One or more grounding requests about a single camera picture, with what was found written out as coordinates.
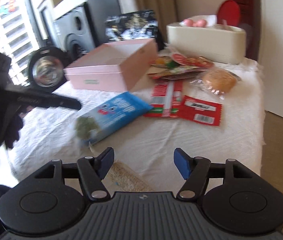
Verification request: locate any sesame bar clear packet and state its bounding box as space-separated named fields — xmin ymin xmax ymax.
xmin=106 ymin=161 xmax=153 ymax=192

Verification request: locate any blue seaweed snack packet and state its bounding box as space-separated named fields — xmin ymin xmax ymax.
xmin=74 ymin=92 xmax=153 ymax=145

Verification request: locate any small red snack packet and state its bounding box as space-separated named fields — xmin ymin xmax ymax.
xmin=177 ymin=95 xmax=222 ymax=126

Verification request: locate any long red snack packet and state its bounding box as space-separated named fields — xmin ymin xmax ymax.
xmin=144 ymin=80 xmax=183 ymax=118

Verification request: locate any bun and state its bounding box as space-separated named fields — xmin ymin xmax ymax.
xmin=190 ymin=67 xmax=241 ymax=99

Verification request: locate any red orange snack pouch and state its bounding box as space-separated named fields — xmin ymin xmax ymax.
xmin=148 ymin=66 xmax=208 ymax=80

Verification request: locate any red quail egg pouch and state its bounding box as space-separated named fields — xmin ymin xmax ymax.
xmin=180 ymin=56 xmax=214 ymax=68

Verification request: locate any colourful biscuit ball packet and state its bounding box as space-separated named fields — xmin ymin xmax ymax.
xmin=150 ymin=56 xmax=180 ymax=69

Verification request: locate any washing machine round door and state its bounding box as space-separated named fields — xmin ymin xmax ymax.
xmin=27 ymin=46 xmax=70 ymax=92

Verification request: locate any white textured tablecloth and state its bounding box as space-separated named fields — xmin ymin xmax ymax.
xmin=7 ymin=59 xmax=265 ymax=192

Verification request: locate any grey washing machine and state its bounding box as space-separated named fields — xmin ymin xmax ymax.
xmin=55 ymin=2 xmax=98 ymax=61

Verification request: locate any pink cardboard box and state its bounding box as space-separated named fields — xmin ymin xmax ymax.
xmin=64 ymin=38 xmax=158 ymax=92

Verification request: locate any cream tissue box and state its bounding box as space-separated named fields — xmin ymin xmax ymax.
xmin=167 ymin=23 xmax=246 ymax=64

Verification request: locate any black tall cabinet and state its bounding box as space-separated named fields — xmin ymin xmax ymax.
xmin=87 ymin=0 xmax=121 ymax=46

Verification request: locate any pink bead ornament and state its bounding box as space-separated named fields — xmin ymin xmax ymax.
xmin=181 ymin=18 xmax=207 ymax=28

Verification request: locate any white tissue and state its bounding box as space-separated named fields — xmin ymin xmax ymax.
xmin=179 ymin=15 xmax=217 ymax=28

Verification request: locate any black plum snack bag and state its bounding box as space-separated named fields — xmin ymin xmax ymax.
xmin=105 ymin=10 xmax=165 ymax=51

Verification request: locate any red round lid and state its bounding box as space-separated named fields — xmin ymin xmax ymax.
xmin=216 ymin=0 xmax=240 ymax=27

